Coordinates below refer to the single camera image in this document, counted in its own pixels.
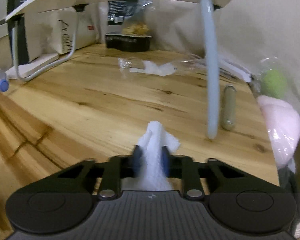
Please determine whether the white flat board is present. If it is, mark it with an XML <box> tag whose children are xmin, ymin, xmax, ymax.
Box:
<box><xmin>4</xmin><ymin>52</ymin><xmax>63</xmax><ymax>80</ymax></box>

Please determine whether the dark cloth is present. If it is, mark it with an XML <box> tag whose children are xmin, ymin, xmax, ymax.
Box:
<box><xmin>277</xmin><ymin>164</ymin><xmax>300</xmax><ymax>206</ymax></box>

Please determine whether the clear bottle with blue cap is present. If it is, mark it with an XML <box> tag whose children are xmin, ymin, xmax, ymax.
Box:
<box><xmin>0</xmin><ymin>68</ymin><xmax>10</xmax><ymax>93</ymax></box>

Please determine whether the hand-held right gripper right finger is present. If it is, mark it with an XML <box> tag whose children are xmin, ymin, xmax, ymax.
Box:
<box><xmin>161</xmin><ymin>147</ymin><xmax>261</xmax><ymax>198</ymax></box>

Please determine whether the white booklet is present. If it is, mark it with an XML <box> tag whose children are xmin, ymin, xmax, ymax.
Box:
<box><xmin>214</xmin><ymin>54</ymin><xmax>252</xmax><ymax>83</ymax></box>

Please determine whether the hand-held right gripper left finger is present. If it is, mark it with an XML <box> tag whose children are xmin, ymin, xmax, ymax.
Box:
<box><xmin>40</xmin><ymin>146</ymin><xmax>144</xmax><ymax>198</ymax></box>

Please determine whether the pink plush toy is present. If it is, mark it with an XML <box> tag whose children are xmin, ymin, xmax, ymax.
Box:
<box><xmin>256</xmin><ymin>95</ymin><xmax>300</xmax><ymax>170</ymax></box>

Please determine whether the black snack bag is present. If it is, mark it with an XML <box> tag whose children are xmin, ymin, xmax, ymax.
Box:
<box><xmin>105</xmin><ymin>0</ymin><xmax>154</xmax><ymax>53</ymax></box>

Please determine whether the clear plastic wrapper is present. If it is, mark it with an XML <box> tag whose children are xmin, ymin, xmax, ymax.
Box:
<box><xmin>117</xmin><ymin>54</ymin><xmax>208</xmax><ymax>77</ymax></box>

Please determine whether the grey-green capsule tube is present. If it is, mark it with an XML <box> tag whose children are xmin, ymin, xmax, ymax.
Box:
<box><xmin>220</xmin><ymin>84</ymin><xmax>237</xmax><ymax>131</ymax></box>

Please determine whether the black mesh chair back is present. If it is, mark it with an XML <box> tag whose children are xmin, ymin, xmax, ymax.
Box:
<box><xmin>7</xmin><ymin>0</ymin><xmax>31</xmax><ymax>64</ymax></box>

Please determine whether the white waffle cloth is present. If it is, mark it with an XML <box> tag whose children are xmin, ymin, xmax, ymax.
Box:
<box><xmin>132</xmin><ymin>120</ymin><xmax>182</xmax><ymax>192</ymax></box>

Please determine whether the green yarn ball in bag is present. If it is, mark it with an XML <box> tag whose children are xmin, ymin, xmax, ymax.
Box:
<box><xmin>250</xmin><ymin>56</ymin><xmax>300</xmax><ymax>101</ymax></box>

